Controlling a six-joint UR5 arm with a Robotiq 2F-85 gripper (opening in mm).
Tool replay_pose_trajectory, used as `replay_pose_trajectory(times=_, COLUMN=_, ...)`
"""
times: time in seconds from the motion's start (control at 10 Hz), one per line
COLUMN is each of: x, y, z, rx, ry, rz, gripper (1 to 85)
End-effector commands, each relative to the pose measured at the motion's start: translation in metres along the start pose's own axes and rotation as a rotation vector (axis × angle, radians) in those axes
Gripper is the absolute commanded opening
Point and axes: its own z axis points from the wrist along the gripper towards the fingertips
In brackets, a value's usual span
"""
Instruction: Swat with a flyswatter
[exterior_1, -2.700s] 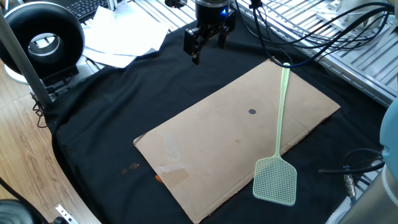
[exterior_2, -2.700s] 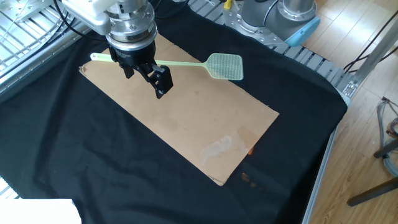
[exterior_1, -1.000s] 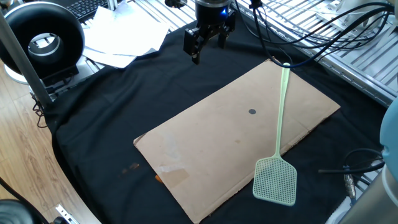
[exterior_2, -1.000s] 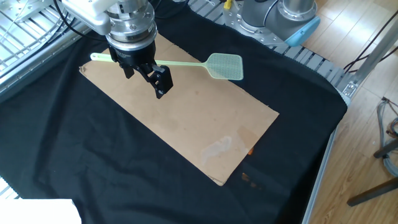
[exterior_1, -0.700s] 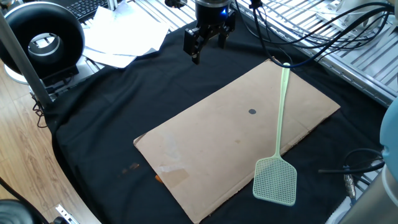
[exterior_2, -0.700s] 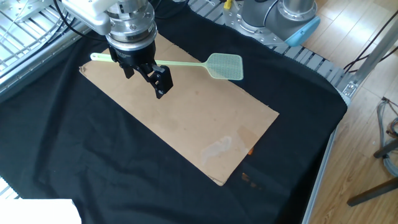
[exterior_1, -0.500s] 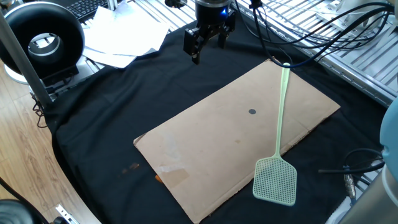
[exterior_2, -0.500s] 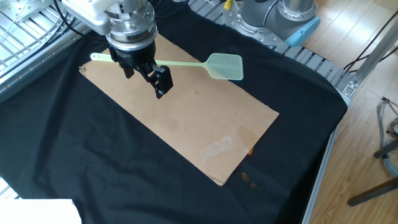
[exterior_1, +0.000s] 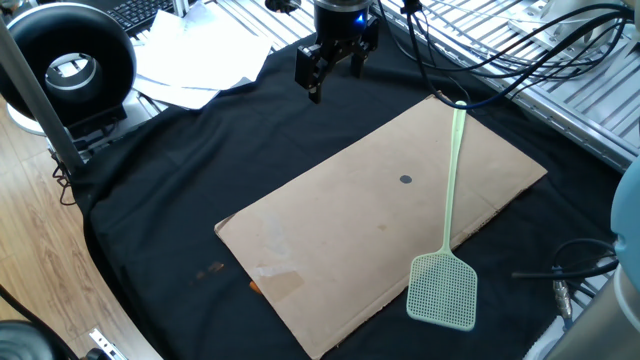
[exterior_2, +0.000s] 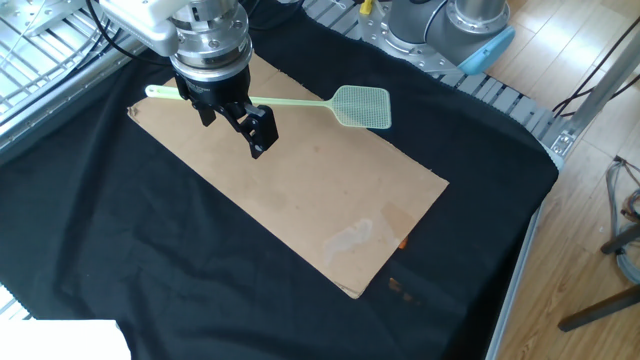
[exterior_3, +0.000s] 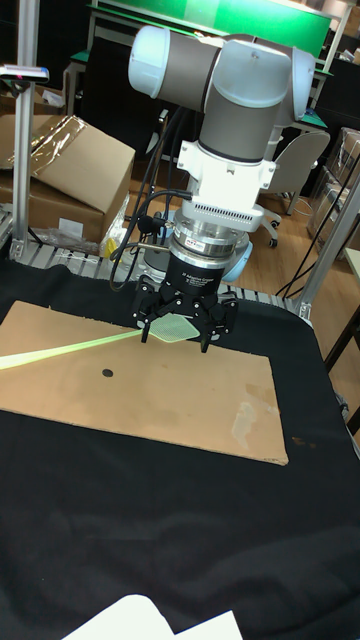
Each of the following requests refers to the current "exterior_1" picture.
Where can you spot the short aluminium profile stub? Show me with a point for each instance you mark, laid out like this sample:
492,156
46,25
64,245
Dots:
181,6

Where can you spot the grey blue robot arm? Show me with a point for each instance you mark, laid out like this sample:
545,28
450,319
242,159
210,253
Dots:
630,225

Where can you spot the brown cardboard sheet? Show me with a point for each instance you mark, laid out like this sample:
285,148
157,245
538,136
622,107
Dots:
350,225

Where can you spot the white round stand base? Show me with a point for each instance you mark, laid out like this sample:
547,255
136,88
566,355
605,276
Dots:
22,125

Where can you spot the black computer keyboard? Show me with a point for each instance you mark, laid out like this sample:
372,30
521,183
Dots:
140,12

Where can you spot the metal mounting plate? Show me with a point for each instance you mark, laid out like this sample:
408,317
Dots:
530,22

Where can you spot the white metal bracket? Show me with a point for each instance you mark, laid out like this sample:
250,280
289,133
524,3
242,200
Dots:
102,342

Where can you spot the black table cloth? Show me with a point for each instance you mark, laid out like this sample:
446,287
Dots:
175,200

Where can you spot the silver metal connector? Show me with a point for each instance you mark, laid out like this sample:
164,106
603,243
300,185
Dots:
562,300

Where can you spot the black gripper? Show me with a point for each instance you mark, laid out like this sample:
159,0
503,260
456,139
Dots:
342,22

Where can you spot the pale green plastic flyswatter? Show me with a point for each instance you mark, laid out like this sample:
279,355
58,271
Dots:
452,175

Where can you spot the grey aluminium post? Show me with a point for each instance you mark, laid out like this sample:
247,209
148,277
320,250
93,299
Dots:
35,100

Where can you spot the large white paper sheet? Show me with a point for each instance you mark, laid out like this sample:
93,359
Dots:
200,50

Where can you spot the small orange piece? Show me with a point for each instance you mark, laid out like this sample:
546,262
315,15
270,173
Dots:
255,287

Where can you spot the aluminium table edge rail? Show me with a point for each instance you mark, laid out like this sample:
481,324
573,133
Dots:
575,135

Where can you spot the black round device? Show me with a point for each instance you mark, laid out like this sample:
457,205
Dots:
25,345

